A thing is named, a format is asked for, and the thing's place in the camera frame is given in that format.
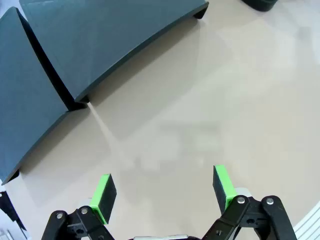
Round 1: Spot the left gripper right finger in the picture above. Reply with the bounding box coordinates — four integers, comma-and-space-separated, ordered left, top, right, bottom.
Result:
201, 164, 298, 240

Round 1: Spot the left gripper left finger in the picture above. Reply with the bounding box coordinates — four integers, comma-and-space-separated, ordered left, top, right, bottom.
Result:
42, 173, 118, 240

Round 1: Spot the black leather shoe with strap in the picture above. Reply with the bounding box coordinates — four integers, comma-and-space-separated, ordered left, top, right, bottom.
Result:
241, 0, 277, 12

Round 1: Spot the black shoe stand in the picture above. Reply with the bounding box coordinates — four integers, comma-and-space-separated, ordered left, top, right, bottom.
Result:
19, 0, 210, 103
0, 6, 89, 186

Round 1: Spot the grooved aluminium base plate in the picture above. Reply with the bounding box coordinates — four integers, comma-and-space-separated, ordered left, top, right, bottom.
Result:
292, 206, 320, 240

